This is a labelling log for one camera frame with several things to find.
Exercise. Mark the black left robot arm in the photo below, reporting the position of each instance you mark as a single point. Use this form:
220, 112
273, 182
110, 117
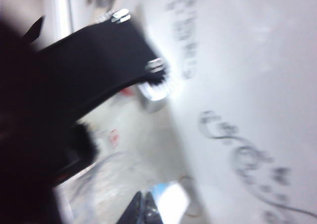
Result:
24, 110

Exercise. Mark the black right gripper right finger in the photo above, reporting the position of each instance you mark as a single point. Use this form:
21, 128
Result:
152, 211

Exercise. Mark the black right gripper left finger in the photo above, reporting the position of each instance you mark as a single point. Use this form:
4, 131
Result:
132, 209

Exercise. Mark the white water dispenser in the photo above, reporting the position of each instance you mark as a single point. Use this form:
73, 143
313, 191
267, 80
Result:
235, 60

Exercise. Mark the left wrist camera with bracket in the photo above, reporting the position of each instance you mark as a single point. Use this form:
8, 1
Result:
99, 60

